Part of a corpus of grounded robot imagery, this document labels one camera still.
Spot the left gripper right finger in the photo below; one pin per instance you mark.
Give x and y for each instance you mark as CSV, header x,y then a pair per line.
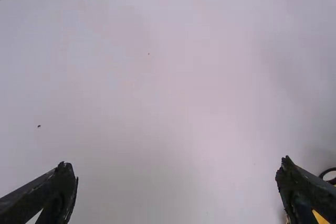
x,y
296,182

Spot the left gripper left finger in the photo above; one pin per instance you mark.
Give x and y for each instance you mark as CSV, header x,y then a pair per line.
x,y
52,184

